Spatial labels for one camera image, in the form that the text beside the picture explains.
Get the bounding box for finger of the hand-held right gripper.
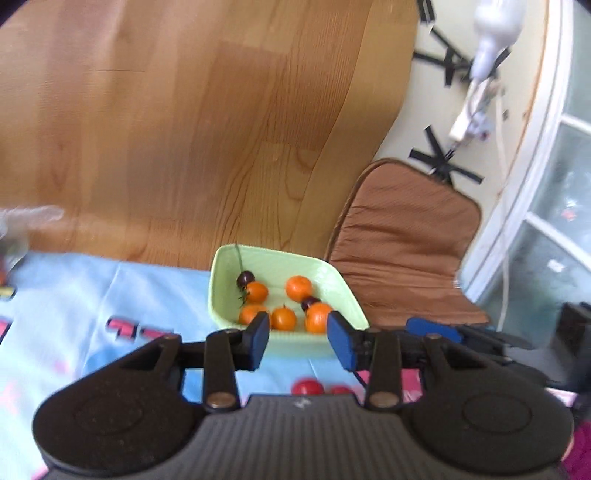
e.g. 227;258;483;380
405;316;536;354

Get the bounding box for light green plastic bowl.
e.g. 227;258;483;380
209;244;370;358

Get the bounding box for white window frame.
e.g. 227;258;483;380
462;0;591;324

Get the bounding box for clear plastic bag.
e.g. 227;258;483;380
0;205;65;273

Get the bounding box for printed cartoon blanket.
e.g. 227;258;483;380
0;251;591;480

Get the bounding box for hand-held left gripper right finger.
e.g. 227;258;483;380
327;311;513;411

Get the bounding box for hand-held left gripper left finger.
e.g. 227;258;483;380
83;311;271;412

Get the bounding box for black tape strips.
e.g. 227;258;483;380
412;27;512;87

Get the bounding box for person's magenta clothing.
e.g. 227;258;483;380
561;420;591;480

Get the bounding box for wood pattern vinyl sheet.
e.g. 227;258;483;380
0;0;419;278

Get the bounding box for brown seat cushion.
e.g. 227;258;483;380
324;158;490;329

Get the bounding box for black tape cross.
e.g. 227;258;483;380
409;126;484;185

